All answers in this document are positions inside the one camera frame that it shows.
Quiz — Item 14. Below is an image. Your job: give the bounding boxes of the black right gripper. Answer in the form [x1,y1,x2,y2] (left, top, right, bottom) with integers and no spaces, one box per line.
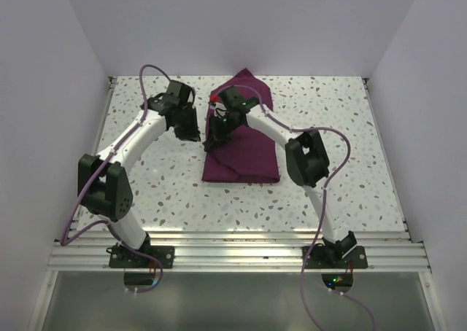
[206,113,243,152]

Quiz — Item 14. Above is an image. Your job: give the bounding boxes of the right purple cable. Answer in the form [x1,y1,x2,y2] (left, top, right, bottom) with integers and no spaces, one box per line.
[209,85,377,331]

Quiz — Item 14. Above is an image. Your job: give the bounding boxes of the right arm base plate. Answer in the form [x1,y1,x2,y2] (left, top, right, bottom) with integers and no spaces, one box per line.
[301,244,368,270]

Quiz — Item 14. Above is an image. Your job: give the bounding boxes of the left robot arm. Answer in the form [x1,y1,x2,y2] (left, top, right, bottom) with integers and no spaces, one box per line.
[78,81,201,268]

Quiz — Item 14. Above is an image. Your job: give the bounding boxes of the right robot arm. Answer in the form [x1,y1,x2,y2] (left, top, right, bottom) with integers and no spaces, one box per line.
[203,85,357,268]

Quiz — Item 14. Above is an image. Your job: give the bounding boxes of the aluminium rail frame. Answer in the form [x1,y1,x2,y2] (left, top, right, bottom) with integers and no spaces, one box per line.
[30,76,445,330]

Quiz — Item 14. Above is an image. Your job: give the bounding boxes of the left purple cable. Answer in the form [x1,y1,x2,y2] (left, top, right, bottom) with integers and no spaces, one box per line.
[60,64,172,294]

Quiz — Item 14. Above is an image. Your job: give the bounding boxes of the purple cloth mat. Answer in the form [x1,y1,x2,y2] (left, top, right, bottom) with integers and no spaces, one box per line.
[201,69,280,184]

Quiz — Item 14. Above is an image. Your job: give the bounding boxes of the purple cable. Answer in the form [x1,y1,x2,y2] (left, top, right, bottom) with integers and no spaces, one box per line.
[60,64,172,294]
[209,85,377,331]

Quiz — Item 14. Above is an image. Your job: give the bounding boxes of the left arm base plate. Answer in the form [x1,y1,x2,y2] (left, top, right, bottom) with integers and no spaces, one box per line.
[106,245,175,269]

